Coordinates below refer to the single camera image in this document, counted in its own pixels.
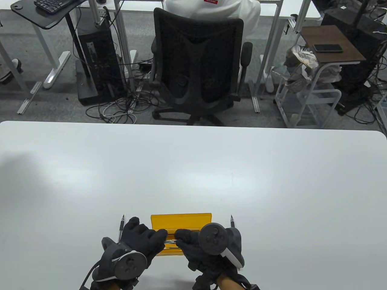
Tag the crumpled plastic bags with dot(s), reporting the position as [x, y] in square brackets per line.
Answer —
[304, 57]

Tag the grey hand controller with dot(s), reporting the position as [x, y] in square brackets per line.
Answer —
[130, 265]
[211, 238]

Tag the white metal cart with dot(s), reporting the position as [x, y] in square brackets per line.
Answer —
[336, 96]

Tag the grey right hand controller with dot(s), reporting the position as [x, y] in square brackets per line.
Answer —
[211, 238]

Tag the person's left forearm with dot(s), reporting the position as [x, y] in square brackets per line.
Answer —
[112, 286]

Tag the black mesh office chair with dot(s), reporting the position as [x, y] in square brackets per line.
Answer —
[193, 93]

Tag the orange plastic pen case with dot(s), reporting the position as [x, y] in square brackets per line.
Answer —
[181, 222]

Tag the person's right hand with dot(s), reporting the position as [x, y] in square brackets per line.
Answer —
[189, 244]

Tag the brown top side table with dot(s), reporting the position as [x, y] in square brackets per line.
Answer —
[332, 42]

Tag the grey left hand controller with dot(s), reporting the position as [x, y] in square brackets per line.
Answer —
[130, 265]

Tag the silver aluminium post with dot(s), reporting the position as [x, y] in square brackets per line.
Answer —
[94, 12]

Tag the black smartphone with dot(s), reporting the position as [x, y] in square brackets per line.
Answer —
[328, 48]

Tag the black computer tower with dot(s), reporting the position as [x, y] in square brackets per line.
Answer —
[99, 51]

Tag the white desk with metal legs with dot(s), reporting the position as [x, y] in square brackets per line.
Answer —
[56, 69]
[311, 13]

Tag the black equipment rack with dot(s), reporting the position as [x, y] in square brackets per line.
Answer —
[362, 45]

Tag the person's right forearm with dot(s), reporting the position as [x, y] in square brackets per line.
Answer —
[229, 284]

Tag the person's left hand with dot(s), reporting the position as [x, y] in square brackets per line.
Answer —
[142, 238]

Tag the black standing desk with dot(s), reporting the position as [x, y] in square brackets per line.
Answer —
[30, 15]

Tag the black keyboard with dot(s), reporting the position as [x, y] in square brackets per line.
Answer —
[51, 4]

